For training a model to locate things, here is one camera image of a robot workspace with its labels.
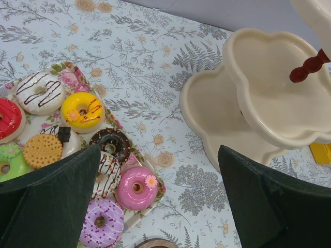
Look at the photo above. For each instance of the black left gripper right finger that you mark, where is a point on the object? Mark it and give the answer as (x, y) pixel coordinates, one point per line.
(273, 209)

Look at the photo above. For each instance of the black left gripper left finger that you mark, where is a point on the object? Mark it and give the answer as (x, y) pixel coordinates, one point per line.
(47, 207)

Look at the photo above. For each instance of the purple sprinkled donut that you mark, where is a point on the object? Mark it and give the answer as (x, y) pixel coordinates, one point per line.
(103, 223)

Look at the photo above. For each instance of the orange round biscuit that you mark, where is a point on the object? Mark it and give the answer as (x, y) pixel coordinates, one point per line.
(42, 150)

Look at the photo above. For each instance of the white donut with chocolate square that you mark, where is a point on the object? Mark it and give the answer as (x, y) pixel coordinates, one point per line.
(70, 141)

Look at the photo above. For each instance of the chocolate sprinkled donut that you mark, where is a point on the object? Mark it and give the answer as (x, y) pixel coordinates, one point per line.
(114, 142)

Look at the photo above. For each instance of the pink glazed donut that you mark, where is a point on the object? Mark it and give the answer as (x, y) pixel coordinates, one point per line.
(137, 189)

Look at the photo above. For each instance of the yellow glazed donut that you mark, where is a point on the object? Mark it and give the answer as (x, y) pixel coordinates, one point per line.
(83, 112)

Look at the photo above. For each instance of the green glazed donut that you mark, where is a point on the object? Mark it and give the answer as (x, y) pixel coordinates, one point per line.
(13, 163)

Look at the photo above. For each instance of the yellow toy window block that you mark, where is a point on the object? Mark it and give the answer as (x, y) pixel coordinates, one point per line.
(321, 153)

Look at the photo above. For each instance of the floral serving tray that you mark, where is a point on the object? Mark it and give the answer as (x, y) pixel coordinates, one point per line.
(85, 144)

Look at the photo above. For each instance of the red glazed donut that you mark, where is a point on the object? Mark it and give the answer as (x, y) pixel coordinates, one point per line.
(12, 120)

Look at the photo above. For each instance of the brown wooden coaster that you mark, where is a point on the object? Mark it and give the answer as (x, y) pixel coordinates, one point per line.
(157, 242)

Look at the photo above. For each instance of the cream three-tier dessert stand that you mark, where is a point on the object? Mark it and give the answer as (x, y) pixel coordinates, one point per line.
(270, 94)

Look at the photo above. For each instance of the white donut chocolate stripes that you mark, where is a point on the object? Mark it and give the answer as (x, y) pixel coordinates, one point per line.
(40, 93)

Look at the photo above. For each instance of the floral tablecloth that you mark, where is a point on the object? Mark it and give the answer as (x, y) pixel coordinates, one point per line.
(137, 59)

